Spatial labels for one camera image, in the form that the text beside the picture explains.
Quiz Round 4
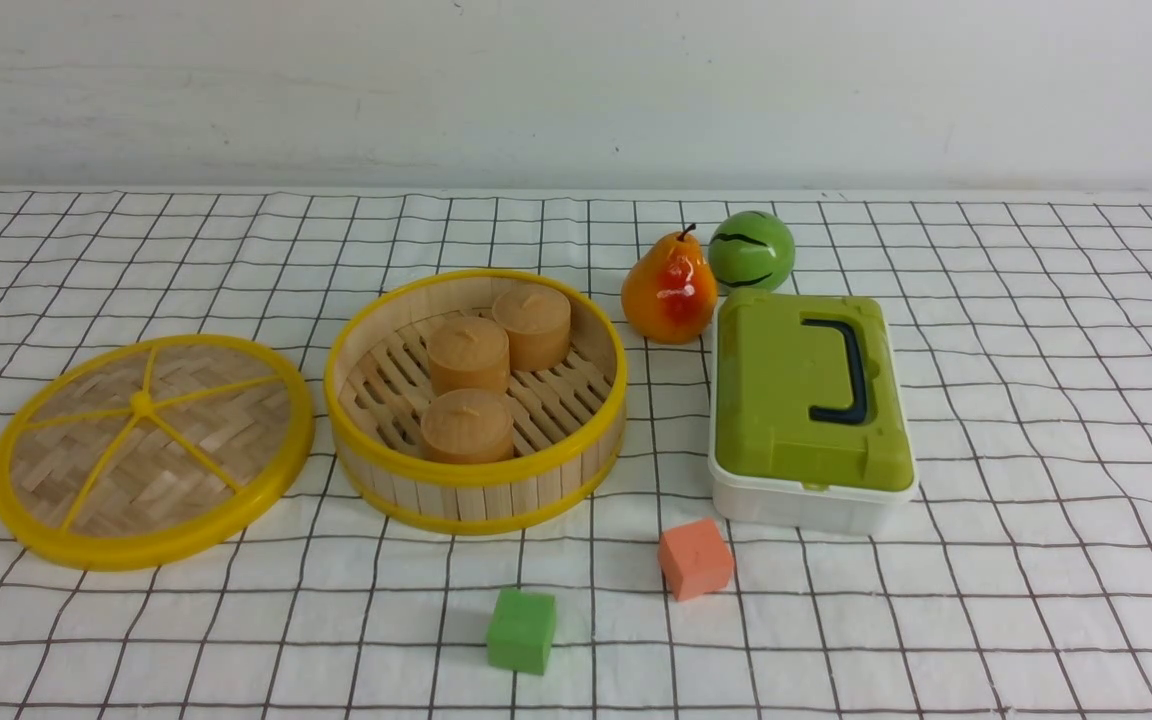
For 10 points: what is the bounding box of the yellow woven bamboo steamer lid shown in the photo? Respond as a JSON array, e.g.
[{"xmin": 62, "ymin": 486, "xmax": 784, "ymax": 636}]
[{"xmin": 0, "ymin": 334, "xmax": 314, "ymax": 571}]

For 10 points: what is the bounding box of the yellow bamboo steamer basket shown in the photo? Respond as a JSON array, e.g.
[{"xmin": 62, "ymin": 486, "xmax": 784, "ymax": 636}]
[{"xmin": 324, "ymin": 268, "xmax": 628, "ymax": 535}]

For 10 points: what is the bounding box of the wooden toy bun rear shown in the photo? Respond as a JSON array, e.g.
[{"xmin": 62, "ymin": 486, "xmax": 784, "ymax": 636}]
[{"xmin": 492, "ymin": 283, "xmax": 573, "ymax": 372}]

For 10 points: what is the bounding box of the wooden toy bun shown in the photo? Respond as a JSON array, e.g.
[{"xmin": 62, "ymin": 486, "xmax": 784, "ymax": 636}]
[
  {"xmin": 429, "ymin": 316, "xmax": 511, "ymax": 396},
  {"xmin": 492, "ymin": 283, "xmax": 573, "ymax": 372},
  {"xmin": 420, "ymin": 388, "xmax": 515, "ymax": 465}
]

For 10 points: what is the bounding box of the wooden toy bun middle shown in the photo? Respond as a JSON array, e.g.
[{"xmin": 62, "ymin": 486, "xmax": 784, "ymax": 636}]
[{"xmin": 429, "ymin": 316, "xmax": 511, "ymax": 396}]

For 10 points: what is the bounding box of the orange red toy pear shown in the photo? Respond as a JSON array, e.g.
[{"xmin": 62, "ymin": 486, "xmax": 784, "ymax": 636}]
[{"xmin": 620, "ymin": 223, "xmax": 718, "ymax": 344}]

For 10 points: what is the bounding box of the wooden toy bun front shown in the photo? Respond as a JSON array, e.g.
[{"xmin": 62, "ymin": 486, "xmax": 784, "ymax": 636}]
[{"xmin": 420, "ymin": 388, "xmax": 515, "ymax": 465}]

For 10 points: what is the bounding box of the green toy watermelon ball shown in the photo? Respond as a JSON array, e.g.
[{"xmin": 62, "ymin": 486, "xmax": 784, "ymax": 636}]
[{"xmin": 708, "ymin": 210, "xmax": 795, "ymax": 291}]

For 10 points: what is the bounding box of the orange foam cube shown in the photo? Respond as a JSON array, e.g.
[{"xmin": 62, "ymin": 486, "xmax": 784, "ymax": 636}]
[{"xmin": 658, "ymin": 518, "xmax": 735, "ymax": 602}]

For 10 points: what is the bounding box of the green lidded white plastic box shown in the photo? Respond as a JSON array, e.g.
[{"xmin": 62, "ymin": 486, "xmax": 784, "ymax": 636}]
[{"xmin": 708, "ymin": 288, "xmax": 919, "ymax": 536}]

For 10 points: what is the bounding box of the green foam cube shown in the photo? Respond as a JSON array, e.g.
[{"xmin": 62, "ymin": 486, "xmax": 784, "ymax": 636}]
[{"xmin": 486, "ymin": 588, "xmax": 558, "ymax": 676}]

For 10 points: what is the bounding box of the white black grid tablecloth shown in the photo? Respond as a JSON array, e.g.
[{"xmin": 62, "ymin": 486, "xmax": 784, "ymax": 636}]
[{"xmin": 0, "ymin": 190, "xmax": 1152, "ymax": 719}]

